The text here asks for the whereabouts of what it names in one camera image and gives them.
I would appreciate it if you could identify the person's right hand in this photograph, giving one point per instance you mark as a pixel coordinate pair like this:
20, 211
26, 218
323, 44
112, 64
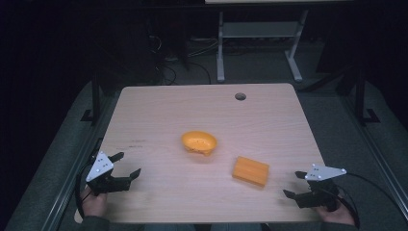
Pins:
338, 215

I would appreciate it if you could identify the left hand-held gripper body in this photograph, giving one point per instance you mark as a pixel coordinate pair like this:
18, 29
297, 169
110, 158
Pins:
100, 166

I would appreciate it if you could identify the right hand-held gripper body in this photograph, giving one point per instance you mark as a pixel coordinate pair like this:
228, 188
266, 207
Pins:
322, 173

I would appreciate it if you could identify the aluminium rail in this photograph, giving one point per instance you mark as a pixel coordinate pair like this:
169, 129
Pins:
378, 154
75, 166

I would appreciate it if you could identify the white metal desk frame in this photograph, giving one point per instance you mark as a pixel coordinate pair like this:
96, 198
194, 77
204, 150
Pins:
260, 30

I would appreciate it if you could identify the orange oval bowl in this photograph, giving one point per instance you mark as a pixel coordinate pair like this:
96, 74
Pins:
198, 142

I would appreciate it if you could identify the person's left hand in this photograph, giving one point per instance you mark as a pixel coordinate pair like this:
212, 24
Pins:
93, 202

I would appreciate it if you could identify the orange rectangular sponge block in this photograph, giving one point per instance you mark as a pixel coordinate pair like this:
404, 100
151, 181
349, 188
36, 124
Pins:
250, 171

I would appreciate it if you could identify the black metal stand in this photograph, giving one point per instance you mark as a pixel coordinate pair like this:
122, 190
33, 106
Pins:
95, 96
361, 96

